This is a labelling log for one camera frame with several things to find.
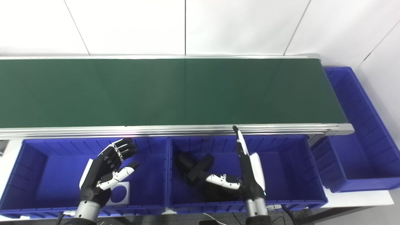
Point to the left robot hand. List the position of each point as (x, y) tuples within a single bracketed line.
[(97, 175)]

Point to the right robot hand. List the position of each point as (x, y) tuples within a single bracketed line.
[(253, 178)]

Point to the black cylinder-on-base part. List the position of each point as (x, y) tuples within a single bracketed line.
[(197, 168)]

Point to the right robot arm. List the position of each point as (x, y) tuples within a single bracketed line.
[(257, 212)]

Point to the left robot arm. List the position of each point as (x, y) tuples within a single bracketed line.
[(86, 212)]

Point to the blue bin with black parts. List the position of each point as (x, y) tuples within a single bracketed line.
[(287, 175)]

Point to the blue bin with white plate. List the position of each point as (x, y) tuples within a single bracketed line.
[(56, 175)]

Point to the green conveyor belt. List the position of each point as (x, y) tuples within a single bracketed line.
[(172, 93), (156, 130)]

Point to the aluminium conveyor leg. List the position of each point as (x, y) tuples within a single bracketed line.
[(317, 139), (3, 147)]

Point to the blue bin at conveyor end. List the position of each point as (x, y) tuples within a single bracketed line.
[(359, 156)]

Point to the white plate with round hole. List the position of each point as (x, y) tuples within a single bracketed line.
[(127, 203)]

